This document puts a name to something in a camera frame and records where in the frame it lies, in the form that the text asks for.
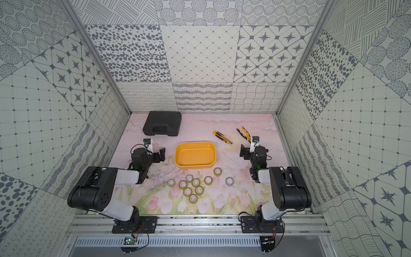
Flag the clear grey tape roll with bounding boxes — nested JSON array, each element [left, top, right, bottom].
[[225, 177, 234, 186]]

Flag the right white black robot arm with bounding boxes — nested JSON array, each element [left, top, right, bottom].
[[239, 145, 312, 225]]

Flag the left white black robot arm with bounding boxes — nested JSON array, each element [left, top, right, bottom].
[[67, 144, 166, 226]]

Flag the yellow plastic storage box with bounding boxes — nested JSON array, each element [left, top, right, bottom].
[[174, 141, 217, 169]]

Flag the yellow black pliers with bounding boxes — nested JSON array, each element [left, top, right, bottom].
[[237, 126, 252, 142]]

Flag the yellow black utility knife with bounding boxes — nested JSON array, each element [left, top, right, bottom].
[[213, 131, 233, 144]]

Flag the black plastic tool case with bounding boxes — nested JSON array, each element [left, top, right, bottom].
[[142, 111, 182, 137]]

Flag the white ventilation grille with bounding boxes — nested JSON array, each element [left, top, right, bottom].
[[75, 236, 260, 247]]

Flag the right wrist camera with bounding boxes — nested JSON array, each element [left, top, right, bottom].
[[250, 136, 260, 153]]

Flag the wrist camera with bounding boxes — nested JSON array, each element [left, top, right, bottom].
[[250, 136, 260, 153], [143, 139, 153, 152]]

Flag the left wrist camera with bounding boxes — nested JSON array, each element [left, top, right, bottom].
[[143, 139, 153, 152]]

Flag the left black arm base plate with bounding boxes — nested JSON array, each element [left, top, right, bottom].
[[111, 216, 158, 234]]

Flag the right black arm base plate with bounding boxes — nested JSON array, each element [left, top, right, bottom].
[[238, 215, 285, 233]]

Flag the aluminium mounting rail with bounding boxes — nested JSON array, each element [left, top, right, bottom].
[[67, 214, 331, 236]]

